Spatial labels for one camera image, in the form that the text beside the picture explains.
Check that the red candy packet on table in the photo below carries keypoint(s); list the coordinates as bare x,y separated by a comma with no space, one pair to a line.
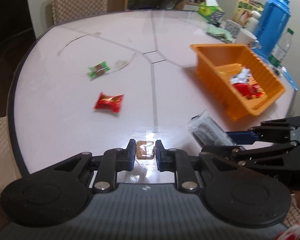
112,103

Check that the small red candy packet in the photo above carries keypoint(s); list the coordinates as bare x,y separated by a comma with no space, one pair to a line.
256,90

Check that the green tissue box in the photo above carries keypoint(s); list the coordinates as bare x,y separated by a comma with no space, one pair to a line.
211,10

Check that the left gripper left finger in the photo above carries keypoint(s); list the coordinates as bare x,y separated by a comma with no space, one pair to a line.
113,161

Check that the green wrapped candy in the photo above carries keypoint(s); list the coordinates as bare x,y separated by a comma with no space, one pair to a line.
98,70

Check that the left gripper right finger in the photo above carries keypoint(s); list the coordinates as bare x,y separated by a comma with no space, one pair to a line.
179,162

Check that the silver foil snack bag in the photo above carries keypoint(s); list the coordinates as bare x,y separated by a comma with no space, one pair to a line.
243,76

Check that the blue toothpaste tube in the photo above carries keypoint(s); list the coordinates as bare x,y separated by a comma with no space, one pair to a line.
288,78

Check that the quilted beige chair near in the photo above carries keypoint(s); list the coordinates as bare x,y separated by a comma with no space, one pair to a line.
9,171

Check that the green cleaning cloth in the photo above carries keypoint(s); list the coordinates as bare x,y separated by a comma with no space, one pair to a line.
220,34

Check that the large red snack packet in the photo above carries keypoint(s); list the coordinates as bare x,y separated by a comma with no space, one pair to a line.
246,90

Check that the blue thermos flask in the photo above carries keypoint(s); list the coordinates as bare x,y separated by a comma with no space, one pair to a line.
272,23

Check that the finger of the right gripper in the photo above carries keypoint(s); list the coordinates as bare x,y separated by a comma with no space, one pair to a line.
230,153
248,137

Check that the white cartoon mug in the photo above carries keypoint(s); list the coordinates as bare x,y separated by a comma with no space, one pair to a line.
247,38

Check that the black white snack sachet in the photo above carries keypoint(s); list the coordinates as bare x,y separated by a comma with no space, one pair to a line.
207,132

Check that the clear plastic water bottle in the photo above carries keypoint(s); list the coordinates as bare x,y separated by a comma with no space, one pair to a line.
281,49

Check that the walnut drink carton box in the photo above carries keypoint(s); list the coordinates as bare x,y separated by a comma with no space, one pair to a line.
244,11

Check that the patterned grey mug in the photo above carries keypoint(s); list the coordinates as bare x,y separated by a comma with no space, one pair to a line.
233,28

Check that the clear brown biscuit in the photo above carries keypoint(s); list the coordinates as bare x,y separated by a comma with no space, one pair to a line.
145,147

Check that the orange plastic tray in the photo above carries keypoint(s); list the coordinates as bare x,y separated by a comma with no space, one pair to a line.
217,63

